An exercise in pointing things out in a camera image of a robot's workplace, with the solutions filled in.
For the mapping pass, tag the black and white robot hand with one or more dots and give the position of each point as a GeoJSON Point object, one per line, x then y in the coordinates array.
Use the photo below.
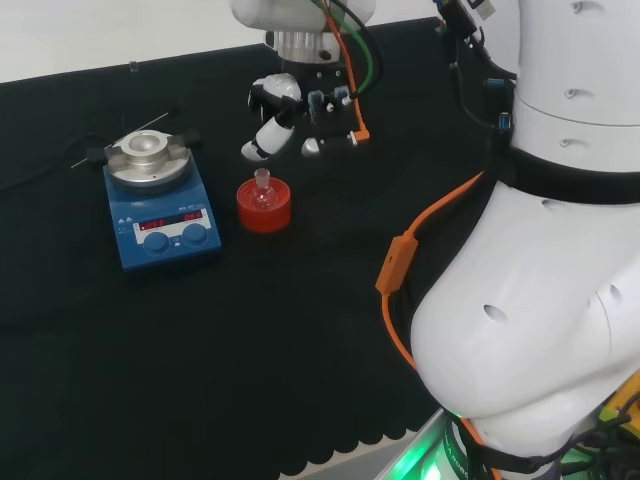
{"type": "Point", "coordinates": [330, 117]}

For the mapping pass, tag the clear glass round-bottom flask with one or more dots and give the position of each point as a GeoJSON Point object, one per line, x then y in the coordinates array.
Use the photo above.
{"type": "Point", "coordinates": [263, 195]}

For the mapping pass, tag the orange round flask stand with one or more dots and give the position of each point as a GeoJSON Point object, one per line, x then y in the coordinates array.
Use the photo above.
{"type": "Point", "coordinates": [265, 220]}

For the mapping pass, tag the thin metal probe rod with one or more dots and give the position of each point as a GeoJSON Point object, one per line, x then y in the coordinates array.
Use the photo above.
{"type": "Point", "coordinates": [150, 122]}

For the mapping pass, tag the heater with blue base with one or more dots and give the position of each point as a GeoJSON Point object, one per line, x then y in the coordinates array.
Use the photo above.
{"type": "Point", "coordinates": [165, 235]}

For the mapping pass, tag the clear cloth clip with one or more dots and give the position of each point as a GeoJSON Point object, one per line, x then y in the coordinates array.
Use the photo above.
{"type": "Point", "coordinates": [133, 68]}

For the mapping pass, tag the black bench cloth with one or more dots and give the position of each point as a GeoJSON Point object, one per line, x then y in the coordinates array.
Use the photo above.
{"type": "Point", "coordinates": [200, 350]}

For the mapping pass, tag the pale base board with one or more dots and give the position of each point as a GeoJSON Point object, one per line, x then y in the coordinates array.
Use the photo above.
{"type": "Point", "coordinates": [380, 450]}

